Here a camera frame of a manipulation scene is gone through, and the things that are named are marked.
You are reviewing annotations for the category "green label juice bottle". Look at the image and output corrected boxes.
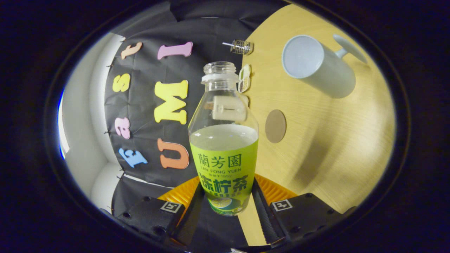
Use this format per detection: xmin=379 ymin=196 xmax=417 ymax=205
xmin=188 ymin=61 xmax=259 ymax=216

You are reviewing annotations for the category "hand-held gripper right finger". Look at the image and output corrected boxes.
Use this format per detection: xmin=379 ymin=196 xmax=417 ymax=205
xmin=251 ymin=174 xmax=357 ymax=246

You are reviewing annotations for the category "wire utensil holder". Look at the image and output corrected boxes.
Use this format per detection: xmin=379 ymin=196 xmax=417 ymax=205
xmin=230 ymin=40 xmax=253 ymax=56

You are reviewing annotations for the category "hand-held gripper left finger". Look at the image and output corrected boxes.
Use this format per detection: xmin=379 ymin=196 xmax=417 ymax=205
xmin=118 ymin=176 xmax=205 ymax=246

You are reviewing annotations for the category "wooden table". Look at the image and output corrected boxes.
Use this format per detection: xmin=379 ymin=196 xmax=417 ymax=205
xmin=237 ymin=4 xmax=396 ymax=246

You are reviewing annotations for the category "round brown coaster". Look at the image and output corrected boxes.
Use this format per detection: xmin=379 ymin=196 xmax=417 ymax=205
xmin=265 ymin=109 xmax=287 ymax=144

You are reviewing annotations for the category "light blue cup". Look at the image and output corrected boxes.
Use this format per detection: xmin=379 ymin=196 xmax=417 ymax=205
xmin=282 ymin=34 xmax=368 ymax=99

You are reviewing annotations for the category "white divided tray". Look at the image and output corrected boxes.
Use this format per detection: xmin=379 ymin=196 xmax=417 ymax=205
xmin=238 ymin=64 xmax=251 ymax=93

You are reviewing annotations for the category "white toaster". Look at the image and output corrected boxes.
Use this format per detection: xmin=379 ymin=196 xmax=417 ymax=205
xmin=206 ymin=94 xmax=250 ymax=122

